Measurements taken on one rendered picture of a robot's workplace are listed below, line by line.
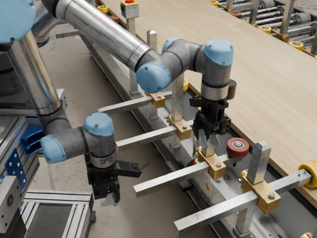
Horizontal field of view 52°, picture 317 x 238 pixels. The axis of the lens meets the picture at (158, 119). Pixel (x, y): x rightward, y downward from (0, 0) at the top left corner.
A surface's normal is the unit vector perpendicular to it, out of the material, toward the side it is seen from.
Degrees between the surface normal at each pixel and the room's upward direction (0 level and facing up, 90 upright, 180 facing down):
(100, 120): 0
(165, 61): 26
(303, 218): 90
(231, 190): 0
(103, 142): 90
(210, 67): 90
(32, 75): 91
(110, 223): 0
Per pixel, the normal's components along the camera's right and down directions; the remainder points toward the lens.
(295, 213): -0.90, 0.25
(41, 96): 0.38, 0.56
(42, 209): 0.00, -0.81
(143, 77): -0.55, 0.50
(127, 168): 0.48, -0.80
